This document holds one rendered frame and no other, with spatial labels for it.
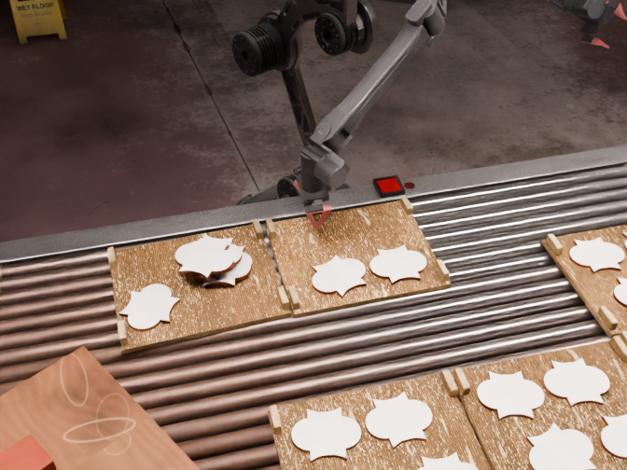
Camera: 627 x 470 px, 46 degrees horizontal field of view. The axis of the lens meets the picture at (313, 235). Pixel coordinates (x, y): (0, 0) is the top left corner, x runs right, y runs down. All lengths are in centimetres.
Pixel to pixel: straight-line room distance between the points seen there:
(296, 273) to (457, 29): 355
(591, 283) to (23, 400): 136
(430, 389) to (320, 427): 27
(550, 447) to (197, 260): 92
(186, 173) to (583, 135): 215
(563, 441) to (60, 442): 100
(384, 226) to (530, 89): 272
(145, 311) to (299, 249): 44
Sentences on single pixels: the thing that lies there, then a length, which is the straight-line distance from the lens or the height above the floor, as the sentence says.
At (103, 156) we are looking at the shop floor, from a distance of 406.
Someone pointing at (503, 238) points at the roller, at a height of 92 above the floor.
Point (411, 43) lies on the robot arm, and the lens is 187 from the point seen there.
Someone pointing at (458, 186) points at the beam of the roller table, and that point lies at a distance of 225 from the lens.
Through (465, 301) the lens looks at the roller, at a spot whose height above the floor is 92.
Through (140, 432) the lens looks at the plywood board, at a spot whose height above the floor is 104.
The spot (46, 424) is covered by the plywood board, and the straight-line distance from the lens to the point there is 158.
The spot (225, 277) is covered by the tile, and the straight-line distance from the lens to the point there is 188.
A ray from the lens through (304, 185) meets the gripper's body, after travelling 186.
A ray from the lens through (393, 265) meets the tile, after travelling 192.
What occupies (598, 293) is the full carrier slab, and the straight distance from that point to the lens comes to 199.
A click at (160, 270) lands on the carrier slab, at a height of 94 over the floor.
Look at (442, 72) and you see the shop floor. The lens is 471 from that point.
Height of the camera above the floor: 228
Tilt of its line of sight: 42 degrees down
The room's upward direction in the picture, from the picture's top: straight up
